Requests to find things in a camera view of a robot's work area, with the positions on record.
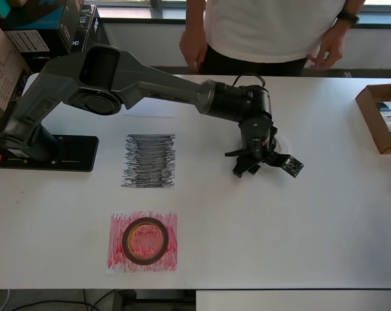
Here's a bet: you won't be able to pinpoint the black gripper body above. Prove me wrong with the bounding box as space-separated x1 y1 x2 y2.
232 147 280 178

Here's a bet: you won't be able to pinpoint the white tape roll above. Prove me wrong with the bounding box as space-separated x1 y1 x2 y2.
274 134 291 155

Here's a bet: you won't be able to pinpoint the red tape roll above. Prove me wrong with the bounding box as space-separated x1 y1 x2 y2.
122 216 171 266

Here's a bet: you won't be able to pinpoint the person left forearm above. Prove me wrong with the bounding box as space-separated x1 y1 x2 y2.
344 0 368 16

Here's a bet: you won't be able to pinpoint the person right hand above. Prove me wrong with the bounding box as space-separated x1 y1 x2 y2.
179 30 208 71

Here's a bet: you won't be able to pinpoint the person left hand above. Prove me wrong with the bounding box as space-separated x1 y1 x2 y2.
306 21 350 71

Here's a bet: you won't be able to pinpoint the black scribbled paper sheet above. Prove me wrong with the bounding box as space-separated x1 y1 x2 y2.
120 132 177 190

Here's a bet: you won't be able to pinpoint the blank white paper sheet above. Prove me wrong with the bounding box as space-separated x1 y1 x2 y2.
122 105 177 119

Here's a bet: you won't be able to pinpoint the open brown cardboard box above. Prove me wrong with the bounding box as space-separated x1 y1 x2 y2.
355 83 391 156

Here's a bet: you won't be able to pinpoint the person white shirt black shorts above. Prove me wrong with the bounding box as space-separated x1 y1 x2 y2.
200 0 345 78

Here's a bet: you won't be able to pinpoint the red scribbled paper sheet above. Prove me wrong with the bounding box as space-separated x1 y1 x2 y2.
105 211 179 275

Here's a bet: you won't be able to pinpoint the black wristwatch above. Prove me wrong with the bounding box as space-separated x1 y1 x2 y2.
336 10 361 26

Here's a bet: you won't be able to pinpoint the black monitor box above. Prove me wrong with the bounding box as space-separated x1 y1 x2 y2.
85 17 111 47

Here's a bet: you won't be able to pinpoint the small black box white text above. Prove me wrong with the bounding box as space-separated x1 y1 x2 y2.
75 5 101 35

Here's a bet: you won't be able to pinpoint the black box with white label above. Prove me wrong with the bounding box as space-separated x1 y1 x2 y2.
4 29 89 60

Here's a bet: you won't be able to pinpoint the black box with blue print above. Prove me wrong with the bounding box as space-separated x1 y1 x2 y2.
0 0 85 54

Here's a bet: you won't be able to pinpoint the cardboard box with shipping label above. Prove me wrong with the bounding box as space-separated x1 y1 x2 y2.
0 12 33 117

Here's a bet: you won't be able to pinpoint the black camera cable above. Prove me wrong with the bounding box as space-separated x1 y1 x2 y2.
224 147 248 158

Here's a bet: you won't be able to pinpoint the wrist camera board on bracket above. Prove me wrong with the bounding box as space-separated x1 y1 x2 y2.
266 152 305 178

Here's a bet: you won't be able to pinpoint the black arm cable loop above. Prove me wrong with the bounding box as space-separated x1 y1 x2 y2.
232 73 268 90

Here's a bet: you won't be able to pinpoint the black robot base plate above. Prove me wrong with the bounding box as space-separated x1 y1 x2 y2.
0 134 99 172

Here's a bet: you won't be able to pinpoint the black table leg frame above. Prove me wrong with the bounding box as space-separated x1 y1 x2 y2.
114 288 196 311

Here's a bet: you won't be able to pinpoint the dark window frame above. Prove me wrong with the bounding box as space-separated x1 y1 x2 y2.
84 0 391 30

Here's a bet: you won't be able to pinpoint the black floor cable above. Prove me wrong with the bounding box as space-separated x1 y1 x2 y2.
1 289 118 311

